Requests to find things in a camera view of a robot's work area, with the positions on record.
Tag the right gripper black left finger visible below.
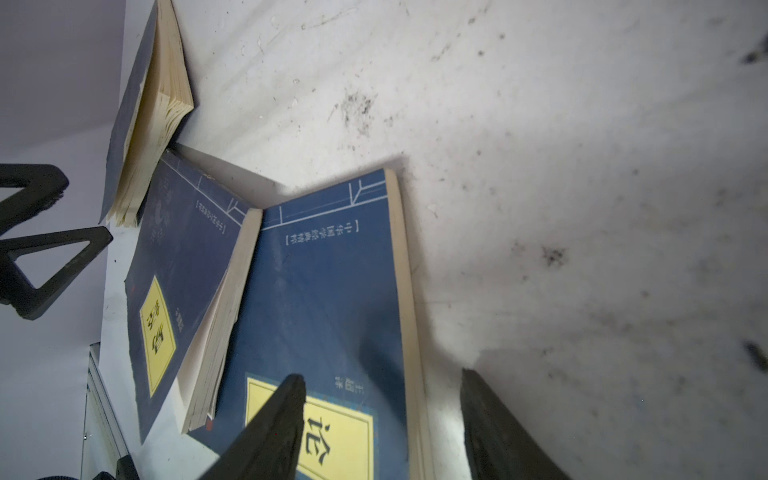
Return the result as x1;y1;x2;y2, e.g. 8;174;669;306
202;374;306;480

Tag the navy book yellow label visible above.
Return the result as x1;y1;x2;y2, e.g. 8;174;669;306
101;1;195;227
192;169;434;479
125;149;254;439

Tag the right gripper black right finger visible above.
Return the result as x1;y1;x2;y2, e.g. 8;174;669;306
460;368;569;479

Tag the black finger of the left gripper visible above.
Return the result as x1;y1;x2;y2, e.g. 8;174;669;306
1;164;69;234
0;225;115;322

